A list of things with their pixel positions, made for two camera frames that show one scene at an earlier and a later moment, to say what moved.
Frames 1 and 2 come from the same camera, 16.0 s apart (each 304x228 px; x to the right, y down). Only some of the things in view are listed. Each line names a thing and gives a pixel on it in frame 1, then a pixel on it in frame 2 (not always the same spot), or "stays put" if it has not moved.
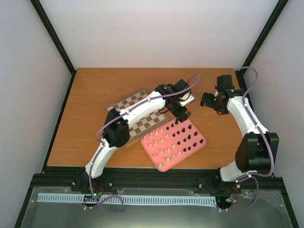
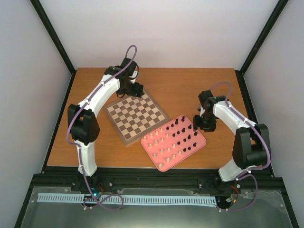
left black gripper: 179,114 to 137,91
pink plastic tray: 171,143 stays put
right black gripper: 208,103 to 196,124
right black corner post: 240,78 stays put
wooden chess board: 142,128 stays put
